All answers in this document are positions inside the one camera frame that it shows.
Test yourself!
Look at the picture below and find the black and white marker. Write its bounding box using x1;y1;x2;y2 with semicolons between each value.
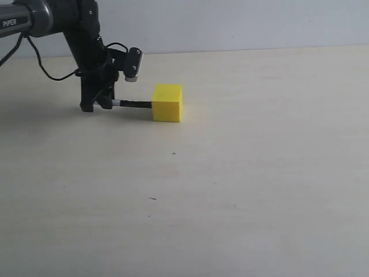
112;99;152;109

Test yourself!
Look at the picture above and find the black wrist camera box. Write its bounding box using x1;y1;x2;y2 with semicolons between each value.
123;47;143;83

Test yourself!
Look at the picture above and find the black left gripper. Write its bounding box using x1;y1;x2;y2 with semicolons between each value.
75;43;129;113

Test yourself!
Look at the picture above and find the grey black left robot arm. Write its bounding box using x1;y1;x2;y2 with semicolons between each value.
1;1;126;113

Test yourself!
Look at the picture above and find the yellow foam cube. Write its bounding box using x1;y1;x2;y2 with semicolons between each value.
151;84;183;122

